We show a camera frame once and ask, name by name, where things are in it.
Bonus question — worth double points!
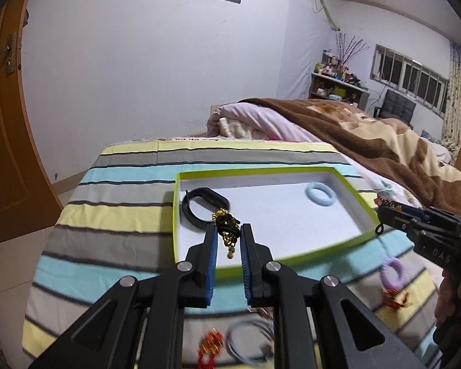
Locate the grey hair elastic with flower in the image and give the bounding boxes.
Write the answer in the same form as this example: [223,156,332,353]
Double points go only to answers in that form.
[225,318,275,368]

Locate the brown beige fleece blanket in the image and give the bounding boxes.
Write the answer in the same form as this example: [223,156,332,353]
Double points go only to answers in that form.
[245,98,461,215]

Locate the orange wooden door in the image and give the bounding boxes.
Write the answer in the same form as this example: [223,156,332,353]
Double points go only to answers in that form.
[0,0,62,243]

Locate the black padded chair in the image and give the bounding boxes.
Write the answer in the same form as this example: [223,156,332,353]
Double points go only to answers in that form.
[373,90,416,128]

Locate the red knotted cord bracelet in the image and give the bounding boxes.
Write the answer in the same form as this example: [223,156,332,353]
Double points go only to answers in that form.
[380,287,413,311]

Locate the lime green tray box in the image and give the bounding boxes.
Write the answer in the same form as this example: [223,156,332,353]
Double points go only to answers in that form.
[173,167,378,266]

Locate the purple spiral hair tie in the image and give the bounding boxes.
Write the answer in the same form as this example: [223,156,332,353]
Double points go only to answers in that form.
[378,256,407,289]

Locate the red gold cord bracelet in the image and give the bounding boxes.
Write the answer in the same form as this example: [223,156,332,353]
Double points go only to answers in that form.
[196,329,225,369]

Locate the dark flower hair tie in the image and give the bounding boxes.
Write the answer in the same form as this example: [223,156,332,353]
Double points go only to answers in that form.
[373,195,402,236]

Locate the barred window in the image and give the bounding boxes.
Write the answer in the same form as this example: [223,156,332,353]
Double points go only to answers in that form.
[371,45,449,117]

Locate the black gold chain charm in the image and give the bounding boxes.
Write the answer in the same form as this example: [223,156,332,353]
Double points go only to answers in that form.
[212,208,241,259]

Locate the light blue spiral hair tie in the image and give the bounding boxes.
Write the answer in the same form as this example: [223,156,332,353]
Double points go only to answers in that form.
[304,181,337,206]

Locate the floral curtain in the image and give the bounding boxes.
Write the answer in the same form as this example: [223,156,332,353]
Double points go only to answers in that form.
[442,40,461,165]

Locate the striped pastel cloth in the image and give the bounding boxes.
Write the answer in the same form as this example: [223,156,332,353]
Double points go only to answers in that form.
[22,138,440,368]

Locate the brass door latch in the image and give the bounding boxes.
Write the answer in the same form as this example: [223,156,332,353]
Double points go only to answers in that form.
[4,33,19,76]

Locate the cluttered white shelf desk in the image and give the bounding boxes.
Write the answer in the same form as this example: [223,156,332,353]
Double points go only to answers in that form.
[309,49,370,109]

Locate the purple branch bouquet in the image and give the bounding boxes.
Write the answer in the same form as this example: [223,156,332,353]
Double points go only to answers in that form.
[336,32,371,67]

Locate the person right hand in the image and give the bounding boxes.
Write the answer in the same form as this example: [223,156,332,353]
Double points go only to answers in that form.
[434,269,461,355]

